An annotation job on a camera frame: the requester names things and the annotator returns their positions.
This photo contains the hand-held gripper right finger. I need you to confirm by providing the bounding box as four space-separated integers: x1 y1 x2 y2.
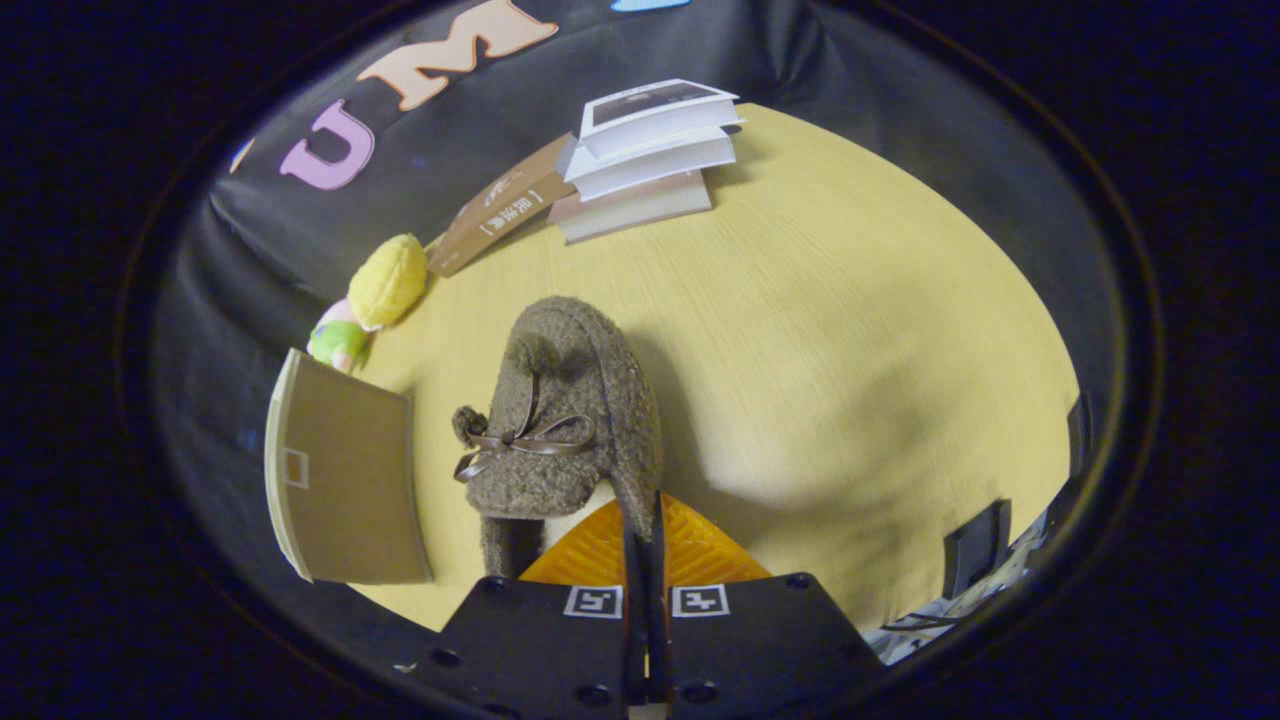
653 490 887 720

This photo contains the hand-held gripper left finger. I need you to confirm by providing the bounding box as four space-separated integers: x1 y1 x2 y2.
405 490 647 720

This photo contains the brown cardboard storage box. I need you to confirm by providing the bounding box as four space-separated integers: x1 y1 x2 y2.
263 347 435 587

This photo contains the brown fuzzy shoe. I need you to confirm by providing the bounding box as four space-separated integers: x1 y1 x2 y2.
452 295 667 581

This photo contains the black rectangular object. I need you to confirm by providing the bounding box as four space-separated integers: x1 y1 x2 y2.
943 498 1014 602

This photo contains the pink and green plush toy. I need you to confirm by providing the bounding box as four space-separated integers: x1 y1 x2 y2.
306 298 374 374

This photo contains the yellow plush toy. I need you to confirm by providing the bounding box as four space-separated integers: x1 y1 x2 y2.
347 233 430 332

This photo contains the brown book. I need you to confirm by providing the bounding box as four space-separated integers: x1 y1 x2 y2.
427 132 580 279

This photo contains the white book with portrait cover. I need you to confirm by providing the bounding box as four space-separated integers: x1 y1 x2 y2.
578 78 747 162

